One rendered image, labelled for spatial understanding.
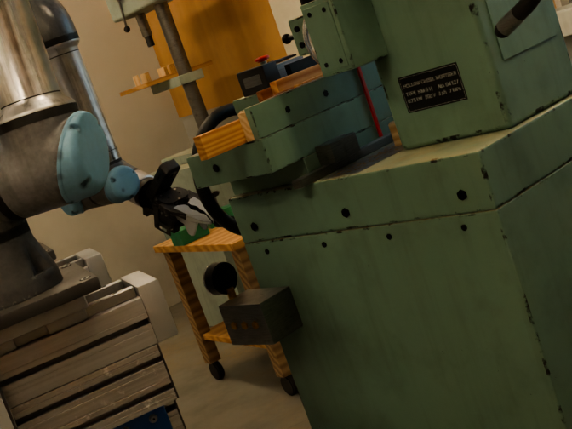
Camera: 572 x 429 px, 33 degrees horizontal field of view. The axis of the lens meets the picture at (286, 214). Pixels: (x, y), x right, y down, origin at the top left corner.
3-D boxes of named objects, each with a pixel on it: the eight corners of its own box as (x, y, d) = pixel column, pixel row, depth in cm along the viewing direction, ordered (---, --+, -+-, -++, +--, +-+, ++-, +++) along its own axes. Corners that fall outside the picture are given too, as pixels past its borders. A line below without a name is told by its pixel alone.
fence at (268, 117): (456, 52, 200) (448, 26, 199) (462, 50, 199) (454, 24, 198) (254, 140, 161) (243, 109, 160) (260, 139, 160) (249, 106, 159)
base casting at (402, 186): (386, 168, 211) (373, 128, 210) (632, 120, 169) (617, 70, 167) (242, 244, 182) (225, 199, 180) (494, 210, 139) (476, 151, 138)
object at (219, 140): (415, 67, 197) (409, 48, 196) (423, 65, 196) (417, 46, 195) (201, 161, 158) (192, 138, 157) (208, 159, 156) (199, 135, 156)
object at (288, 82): (341, 95, 192) (328, 59, 191) (347, 94, 191) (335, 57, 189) (282, 121, 181) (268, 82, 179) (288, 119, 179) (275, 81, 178)
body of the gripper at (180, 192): (197, 224, 218) (161, 204, 224) (195, 191, 213) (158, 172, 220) (171, 237, 213) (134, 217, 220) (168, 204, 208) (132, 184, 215)
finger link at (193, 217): (213, 240, 209) (183, 224, 214) (212, 217, 206) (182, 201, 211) (202, 246, 207) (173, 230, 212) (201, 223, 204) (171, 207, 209)
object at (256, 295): (260, 327, 188) (246, 288, 186) (303, 325, 179) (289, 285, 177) (229, 346, 182) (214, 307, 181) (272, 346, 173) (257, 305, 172)
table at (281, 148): (363, 105, 223) (356, 81, 222) (471, 77, 200) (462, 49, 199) (165, 196, 183) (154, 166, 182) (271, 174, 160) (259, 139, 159)
